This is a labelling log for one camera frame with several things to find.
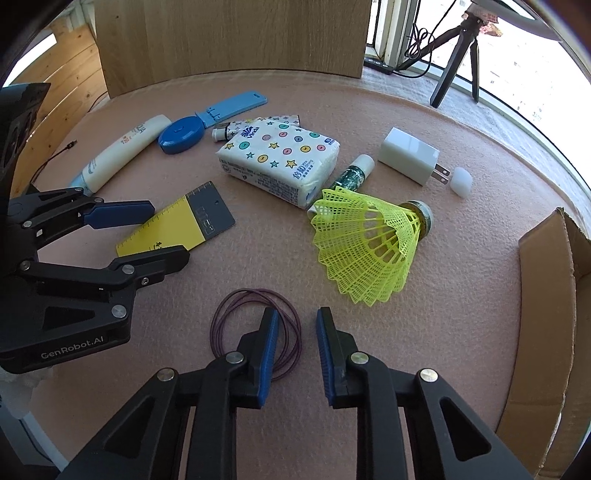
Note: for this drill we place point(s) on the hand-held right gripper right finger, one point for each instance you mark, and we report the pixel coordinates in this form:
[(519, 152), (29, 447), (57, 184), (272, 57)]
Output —
[(325, 360)]

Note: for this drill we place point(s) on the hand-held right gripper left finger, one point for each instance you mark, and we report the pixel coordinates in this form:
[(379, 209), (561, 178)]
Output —
[(268, 355)]

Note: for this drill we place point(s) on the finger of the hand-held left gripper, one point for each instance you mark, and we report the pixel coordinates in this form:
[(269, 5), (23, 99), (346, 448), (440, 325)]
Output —
[(120, 213), (161, 263)]

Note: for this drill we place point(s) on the yellow packet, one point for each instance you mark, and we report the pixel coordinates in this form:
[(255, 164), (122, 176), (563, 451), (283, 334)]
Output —
[(166, 226)]

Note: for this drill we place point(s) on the white lotion tube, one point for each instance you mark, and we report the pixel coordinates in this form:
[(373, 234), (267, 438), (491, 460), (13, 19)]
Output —
[(124, 147)]

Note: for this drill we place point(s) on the purple rubber band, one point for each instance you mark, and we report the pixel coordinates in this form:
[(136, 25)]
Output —
[(251, 290)]

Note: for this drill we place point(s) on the round blue tape measure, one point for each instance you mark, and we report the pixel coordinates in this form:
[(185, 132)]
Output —
[(180, 134)]

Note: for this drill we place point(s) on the yellow plastic shuttlecock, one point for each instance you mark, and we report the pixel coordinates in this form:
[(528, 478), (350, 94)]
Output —
[(360, 240)]

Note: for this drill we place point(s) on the white lip balm stick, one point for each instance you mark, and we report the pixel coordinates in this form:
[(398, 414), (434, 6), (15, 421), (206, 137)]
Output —
[(221, 133)]

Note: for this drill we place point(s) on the patterned tissue pack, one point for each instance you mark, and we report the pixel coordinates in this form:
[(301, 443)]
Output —
[(277, 157)]

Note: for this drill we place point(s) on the blue folding phone stand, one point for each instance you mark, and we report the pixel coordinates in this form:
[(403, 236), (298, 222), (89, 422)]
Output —
[(235, 104)]

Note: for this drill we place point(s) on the small patterned packet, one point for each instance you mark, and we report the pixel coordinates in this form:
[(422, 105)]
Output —
[(284, 120)]

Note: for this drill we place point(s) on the green glitter bottle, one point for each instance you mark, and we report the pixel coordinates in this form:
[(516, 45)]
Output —
[(353, 173)]

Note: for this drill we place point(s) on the cardboard box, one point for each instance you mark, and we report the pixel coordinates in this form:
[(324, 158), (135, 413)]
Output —
[(540, 323)]

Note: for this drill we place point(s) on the white plug charger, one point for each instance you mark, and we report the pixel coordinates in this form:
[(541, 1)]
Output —
[(406, 152)]

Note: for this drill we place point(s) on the small white cap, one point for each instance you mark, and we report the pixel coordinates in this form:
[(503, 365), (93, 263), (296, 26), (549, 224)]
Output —
[(461, 182)]

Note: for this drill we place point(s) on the pine plank panel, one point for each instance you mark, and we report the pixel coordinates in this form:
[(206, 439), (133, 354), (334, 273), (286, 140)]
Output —
[(64, 78)]

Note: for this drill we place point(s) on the pink felt mat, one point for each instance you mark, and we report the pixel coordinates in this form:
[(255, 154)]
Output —
[(461, 277)]

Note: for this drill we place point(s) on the light wooden board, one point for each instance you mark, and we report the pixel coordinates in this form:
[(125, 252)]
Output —
[(231, 37)]

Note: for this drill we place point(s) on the black inline remote control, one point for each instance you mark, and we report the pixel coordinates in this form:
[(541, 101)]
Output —
[(378, 63)]

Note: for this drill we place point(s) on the black tripod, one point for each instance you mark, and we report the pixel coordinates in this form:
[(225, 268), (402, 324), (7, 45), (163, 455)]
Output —
[(455, 60)]

